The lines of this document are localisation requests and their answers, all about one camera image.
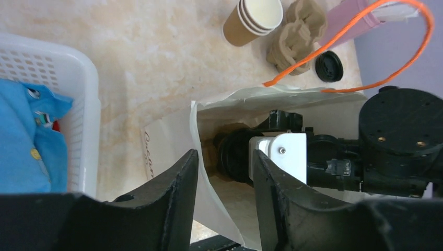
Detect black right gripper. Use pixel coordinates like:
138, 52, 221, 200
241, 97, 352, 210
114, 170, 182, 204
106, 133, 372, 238
254, 110, 314, 138

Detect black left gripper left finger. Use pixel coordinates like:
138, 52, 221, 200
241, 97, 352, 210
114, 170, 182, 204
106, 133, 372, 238
1, 149, 199, 250

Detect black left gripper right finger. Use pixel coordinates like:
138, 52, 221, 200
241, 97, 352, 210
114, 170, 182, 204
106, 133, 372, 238
252, 150, 442, 250

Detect paper takeout bag orange handles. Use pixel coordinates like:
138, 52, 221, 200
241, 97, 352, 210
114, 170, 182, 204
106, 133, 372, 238
140, 0, 435, 251

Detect stack of paper cups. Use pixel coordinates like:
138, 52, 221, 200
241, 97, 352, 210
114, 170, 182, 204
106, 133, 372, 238
223, 0, 283, 47

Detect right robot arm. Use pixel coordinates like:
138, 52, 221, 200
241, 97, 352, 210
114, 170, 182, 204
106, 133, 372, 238
304, 86, 442, 197

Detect black lid stack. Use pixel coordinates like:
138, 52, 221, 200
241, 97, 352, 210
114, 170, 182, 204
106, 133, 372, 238
314, 51, 344, 83

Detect brown pulp cup carrier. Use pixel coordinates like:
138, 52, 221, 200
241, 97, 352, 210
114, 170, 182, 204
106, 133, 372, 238
266, 0, 328, 73

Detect pink straw holder cup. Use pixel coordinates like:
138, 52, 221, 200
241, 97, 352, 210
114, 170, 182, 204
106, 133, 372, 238
318, 0, 382, 48

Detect blue snack bag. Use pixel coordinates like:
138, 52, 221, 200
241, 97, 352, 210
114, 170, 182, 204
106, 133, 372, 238
1, 79, 73, 193

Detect white plastic basket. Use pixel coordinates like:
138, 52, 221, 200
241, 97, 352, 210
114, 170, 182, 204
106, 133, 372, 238
1, 33, 101, 198

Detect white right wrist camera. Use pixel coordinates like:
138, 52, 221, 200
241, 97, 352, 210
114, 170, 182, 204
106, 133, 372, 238
248, 133, 307, 184

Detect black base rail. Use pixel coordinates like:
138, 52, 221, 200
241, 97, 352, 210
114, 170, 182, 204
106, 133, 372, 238
189, 235, 253, 251

